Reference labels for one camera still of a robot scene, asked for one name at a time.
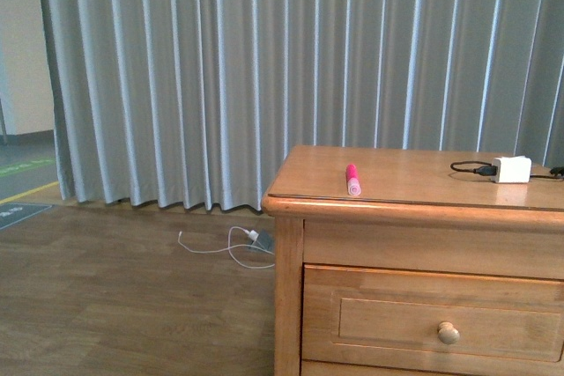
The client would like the pink marker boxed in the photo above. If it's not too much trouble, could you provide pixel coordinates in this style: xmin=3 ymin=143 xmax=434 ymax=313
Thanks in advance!
xmin=345 ymin=164 xmax=361 ymax=196

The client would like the wooden top drawer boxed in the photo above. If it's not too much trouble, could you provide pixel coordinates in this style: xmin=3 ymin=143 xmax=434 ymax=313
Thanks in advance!
xmin=302 ymin=265 xmax=563 ymax=372

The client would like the wooden drawer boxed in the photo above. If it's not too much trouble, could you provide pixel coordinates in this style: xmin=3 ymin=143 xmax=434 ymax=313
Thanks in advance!
xmin=302 ymin=265 xmax=563 ymax=372
xmin=301 ymin=360 xmax=563 ymax=376

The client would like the round wooden drawer knob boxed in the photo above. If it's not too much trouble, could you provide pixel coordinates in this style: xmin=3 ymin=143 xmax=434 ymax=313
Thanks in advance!
xmin=437 ymin=321 xmax=461 ymax=345

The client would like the wooden lower drawer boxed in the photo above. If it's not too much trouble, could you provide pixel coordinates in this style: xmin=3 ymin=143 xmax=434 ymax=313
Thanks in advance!
xmin=301 ymin=360 xmax=563 ymax=376

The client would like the grey floor outlet cover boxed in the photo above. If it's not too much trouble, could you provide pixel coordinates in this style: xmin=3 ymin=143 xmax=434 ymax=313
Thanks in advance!
xmin=248 ymin=230 xmax=275 ymax=254

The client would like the grey pleated curtain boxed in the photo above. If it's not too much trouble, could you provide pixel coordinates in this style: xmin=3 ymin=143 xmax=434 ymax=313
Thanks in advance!
xmin=41 ymin=0 xmax=563 ymax=209

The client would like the wooden nightstand cabinet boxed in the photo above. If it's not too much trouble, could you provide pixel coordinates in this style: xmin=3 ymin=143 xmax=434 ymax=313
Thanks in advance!
xmin=263 ymin=146 xmax=563 ymax=375

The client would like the white charger box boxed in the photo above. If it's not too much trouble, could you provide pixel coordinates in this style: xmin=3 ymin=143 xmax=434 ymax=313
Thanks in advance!
xmin=491 ymin=156 xmax=532 ymax=184

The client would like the white charging cable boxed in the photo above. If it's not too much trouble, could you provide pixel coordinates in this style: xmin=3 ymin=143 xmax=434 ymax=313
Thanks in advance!
xmin=177 ymin=225 xmax=276 ymax=269

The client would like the black cable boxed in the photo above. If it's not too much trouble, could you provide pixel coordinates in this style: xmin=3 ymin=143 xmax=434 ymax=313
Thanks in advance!
xmin=449 ymin=160 xmax=564 ymax=181

